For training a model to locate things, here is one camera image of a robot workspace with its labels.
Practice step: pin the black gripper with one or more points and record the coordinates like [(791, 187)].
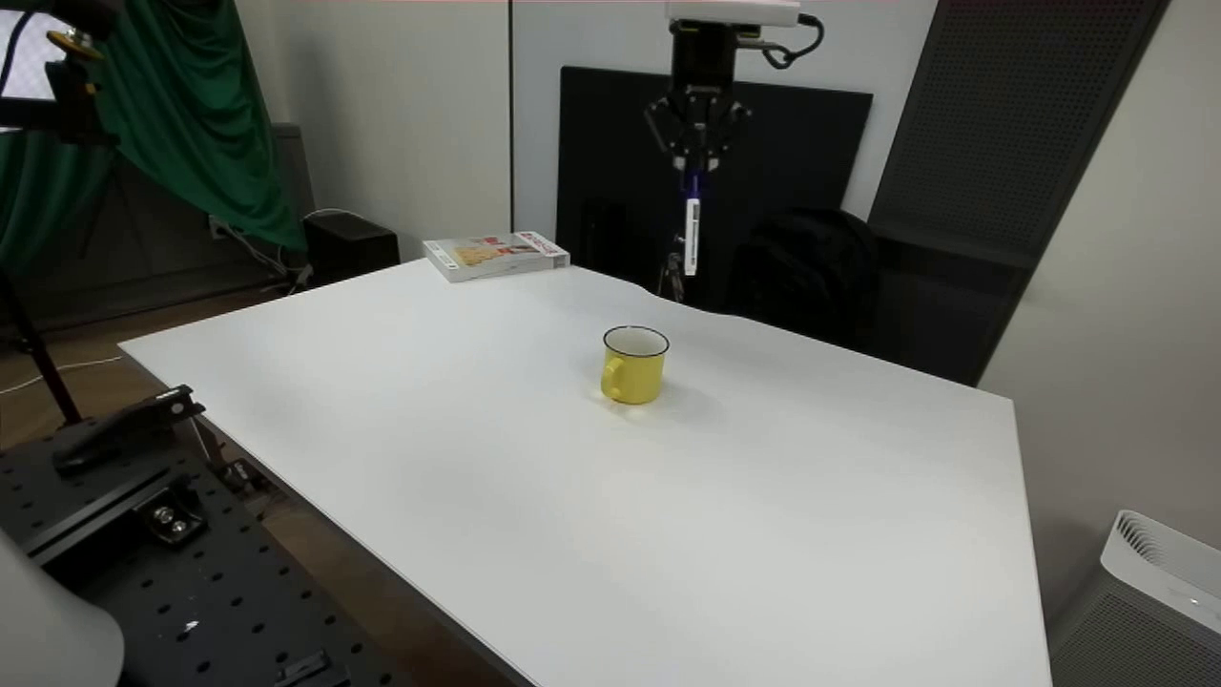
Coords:
[(704, 59)]

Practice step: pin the white marker with blue cap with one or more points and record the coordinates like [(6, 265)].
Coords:
[(693, 232)]

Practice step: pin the white rounded robot base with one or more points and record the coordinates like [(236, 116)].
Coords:
[(49, 636)]

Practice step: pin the yellow enamel mug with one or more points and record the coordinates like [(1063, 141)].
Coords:
[(633, 378)]

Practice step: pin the small metal table clamp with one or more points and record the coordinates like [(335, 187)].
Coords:
[(671, 274)]

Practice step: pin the black backpack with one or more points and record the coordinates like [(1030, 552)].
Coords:
[(802, 274)]

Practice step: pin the black speaker box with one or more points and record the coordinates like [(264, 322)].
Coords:
[(347, 247)]

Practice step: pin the green cloth curtain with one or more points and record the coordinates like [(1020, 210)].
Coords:
[(192, 116)]

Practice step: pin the white plastic bin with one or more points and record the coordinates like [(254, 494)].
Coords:
[(1157, 572)]

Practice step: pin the black bench clamp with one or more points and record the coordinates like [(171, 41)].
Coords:
[(120, 433)]

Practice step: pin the black perforated breadboard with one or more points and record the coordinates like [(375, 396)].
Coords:
[(213, 597)]

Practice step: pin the bright monitor screen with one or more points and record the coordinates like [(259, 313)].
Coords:
[(22, 59)]

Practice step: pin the black tripod leg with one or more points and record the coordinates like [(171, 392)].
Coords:
[(40, 355)]

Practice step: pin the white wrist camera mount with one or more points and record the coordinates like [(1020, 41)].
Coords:
[(736, 8)]

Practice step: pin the dark grey wall panel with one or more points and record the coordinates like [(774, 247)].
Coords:
[(1006, 126)]

